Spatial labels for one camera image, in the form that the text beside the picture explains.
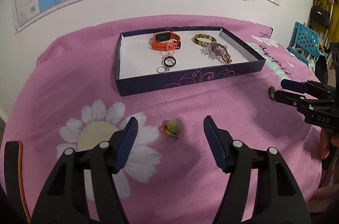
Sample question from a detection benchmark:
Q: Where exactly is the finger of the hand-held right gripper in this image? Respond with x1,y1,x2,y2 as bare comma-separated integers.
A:
280,78,314,94
273,89,311,109

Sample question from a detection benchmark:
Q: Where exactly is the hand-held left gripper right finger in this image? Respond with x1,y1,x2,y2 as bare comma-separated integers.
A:
203,115,311,224

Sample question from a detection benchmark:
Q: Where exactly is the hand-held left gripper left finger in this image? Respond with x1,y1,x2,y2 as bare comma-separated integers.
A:
30,117,139,224

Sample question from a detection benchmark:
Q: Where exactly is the green bead ring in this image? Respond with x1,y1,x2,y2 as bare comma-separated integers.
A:
161,119,182,139

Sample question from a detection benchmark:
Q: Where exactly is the purple cardboard box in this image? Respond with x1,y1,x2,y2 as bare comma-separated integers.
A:
115,26,267,97

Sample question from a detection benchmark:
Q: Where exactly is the clear crystal bead bracelet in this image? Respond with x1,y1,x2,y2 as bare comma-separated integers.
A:
200,46,222,61

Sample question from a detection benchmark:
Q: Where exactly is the person's right forearm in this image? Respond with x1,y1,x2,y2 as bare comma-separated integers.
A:
308,183,339,214

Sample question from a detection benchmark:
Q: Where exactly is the person's right hand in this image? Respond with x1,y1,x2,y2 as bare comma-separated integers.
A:
318,128,339,172

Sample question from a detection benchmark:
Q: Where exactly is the pink printed blanket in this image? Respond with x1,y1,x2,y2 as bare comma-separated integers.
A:
5,15,331,224

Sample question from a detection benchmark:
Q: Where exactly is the blue perforated plastic chair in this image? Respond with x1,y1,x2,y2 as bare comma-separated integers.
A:
287,21,325,66

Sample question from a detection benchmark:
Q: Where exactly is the black handbag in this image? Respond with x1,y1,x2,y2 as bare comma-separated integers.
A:
310,3,332,29

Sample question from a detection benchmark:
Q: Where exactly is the orange smart band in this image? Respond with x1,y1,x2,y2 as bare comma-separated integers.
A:
151,31,183,51

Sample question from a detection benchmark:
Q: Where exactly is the gold patterned bangle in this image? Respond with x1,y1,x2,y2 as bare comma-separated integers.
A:
193,33,216,45

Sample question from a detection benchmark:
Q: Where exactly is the black slab with orange edge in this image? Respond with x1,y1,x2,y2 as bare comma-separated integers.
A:
4,141,31,223

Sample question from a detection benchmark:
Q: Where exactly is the brown gold bracelet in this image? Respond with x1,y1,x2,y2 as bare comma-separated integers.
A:
220,51,233,65

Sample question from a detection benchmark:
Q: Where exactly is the purple beaded bracelet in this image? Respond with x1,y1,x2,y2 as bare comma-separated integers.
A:
207,42,229,57

